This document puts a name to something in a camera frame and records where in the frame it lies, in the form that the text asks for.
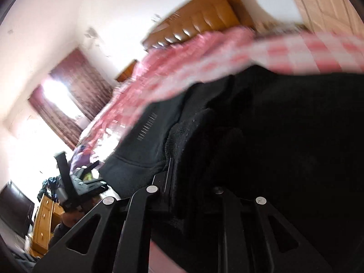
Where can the dark red curtain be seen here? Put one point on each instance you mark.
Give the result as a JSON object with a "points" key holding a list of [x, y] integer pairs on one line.
{"points": [[85, 85]]}

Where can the green bag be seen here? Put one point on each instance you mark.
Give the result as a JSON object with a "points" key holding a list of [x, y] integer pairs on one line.
{"points": [[89, 175]]}

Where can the white air conditioner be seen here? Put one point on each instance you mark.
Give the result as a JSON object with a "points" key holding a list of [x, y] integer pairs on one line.
{"points": [[91, 32]]}

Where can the purple cloth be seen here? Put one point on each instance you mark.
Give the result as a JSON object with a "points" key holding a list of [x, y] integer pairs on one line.
{"points": [[81, 159]]}

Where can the person's left forearm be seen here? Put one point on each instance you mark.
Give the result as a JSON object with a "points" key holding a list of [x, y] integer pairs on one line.
{"points": [[61, 230]]}

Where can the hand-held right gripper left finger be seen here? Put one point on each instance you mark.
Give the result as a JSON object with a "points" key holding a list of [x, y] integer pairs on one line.
{"points": [[142, 204]]}

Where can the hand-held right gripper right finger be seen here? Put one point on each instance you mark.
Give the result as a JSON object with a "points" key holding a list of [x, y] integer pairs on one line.
{"points": [[236, 233]]}

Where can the pink checked bed sheet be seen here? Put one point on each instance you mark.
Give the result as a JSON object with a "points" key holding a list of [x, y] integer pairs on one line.
{"points": [[213, 59]]}

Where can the black pants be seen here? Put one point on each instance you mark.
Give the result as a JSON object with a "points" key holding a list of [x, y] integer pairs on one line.
{"points": [[284, 133]]}

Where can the light wooden wardrobe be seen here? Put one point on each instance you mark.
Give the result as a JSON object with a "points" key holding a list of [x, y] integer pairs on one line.
{"points": [[321, 2]]}

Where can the wooden bedside cabinet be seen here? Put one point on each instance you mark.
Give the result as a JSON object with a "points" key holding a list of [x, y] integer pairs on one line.
{"points": [[127, 71]]}

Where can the white wall socket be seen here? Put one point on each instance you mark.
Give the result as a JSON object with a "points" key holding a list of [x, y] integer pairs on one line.
{"points": [[155, 18]]}

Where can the pile of clothes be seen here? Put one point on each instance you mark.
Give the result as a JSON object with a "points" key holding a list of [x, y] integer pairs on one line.
{"points": [[49, 186]]}

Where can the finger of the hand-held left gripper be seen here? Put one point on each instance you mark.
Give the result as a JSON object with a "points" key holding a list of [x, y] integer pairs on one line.
{"points": [[89, 167], [63, 173]]}

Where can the yellow wooden dresser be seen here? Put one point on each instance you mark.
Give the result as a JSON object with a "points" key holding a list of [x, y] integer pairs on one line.
{"points": [[42, 221]]}

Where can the dark television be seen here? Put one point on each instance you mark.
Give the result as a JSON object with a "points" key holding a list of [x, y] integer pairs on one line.
{"points": [[14, 207]]}

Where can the wooden bed headboard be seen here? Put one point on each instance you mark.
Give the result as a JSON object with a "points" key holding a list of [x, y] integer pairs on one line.
{"points": [[204, 17]]}

